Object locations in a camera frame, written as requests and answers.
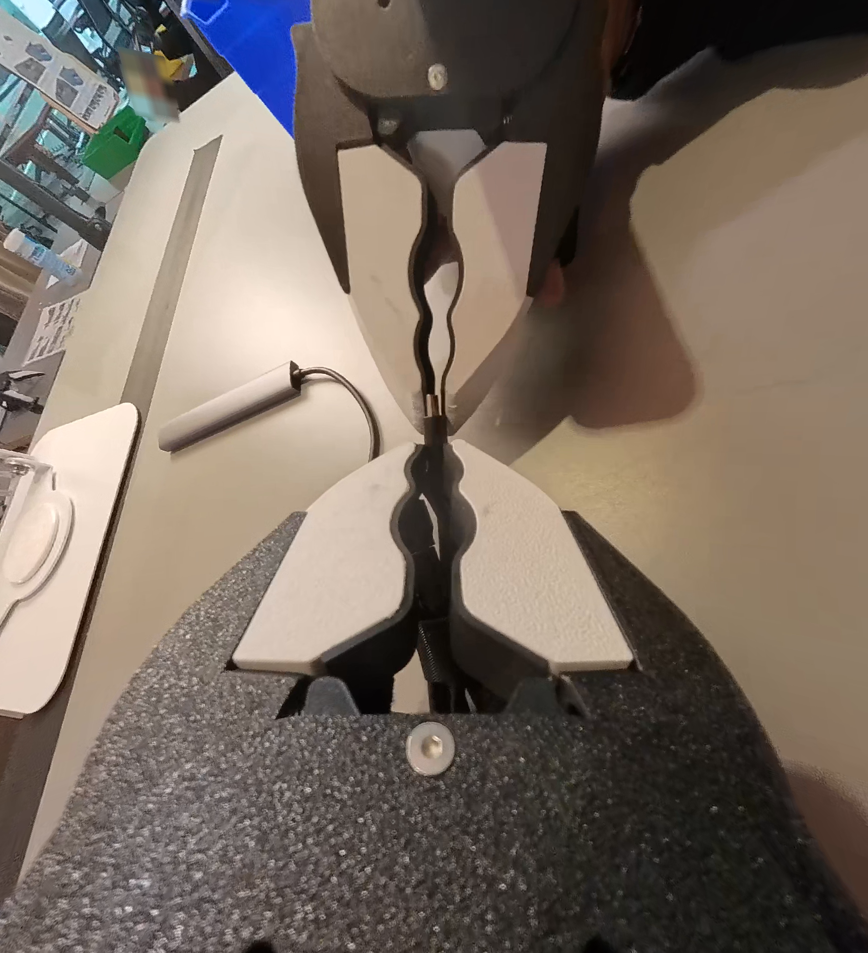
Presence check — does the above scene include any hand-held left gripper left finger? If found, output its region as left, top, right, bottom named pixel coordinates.
left=231, top=439, right=422, bottom=689

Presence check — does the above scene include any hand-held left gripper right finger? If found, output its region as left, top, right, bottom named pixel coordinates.
left=445, top=438, right=636, bottom=684

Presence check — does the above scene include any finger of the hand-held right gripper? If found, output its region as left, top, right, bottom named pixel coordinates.
left=337, top=143, right=436, bottom=409
left=440, top=137, right=554, bottom=436

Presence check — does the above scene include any black usb-c cable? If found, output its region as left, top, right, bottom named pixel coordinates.
left=287, top=361, right=450, bottom=457

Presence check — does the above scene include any person's right forearm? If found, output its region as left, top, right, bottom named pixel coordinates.
left=605, top=0, right=868, bottom=101

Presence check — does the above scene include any person's right hand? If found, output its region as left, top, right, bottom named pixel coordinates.
left=531, top=216, right=578, bottom=310

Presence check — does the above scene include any blue plastic bin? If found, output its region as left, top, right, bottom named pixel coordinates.
left=181, top=0, right=310, bottom=138

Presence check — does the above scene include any white flat pad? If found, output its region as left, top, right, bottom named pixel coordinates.
left=0, top=402, right=142, bottom=719

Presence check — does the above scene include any green plastic bin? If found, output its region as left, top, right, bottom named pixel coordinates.
left=82, top=106, right=150, bottom=181

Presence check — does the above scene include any white round puck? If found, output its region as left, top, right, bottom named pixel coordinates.
left=4, top=497, right=76, bottom=585

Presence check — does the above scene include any clear acrylic box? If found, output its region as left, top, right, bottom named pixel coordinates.
left=0, top=439, right=57, bottom=647

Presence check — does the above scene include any small printed paper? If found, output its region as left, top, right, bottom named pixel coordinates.
left=32, top=294, right=86, bottom=360

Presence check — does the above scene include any clear plastic bottle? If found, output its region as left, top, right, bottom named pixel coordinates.
left=2, top=227, right=86, bottom=287

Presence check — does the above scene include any white printed poster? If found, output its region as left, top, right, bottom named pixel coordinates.
left=0, top=0, right=121, bottom=136

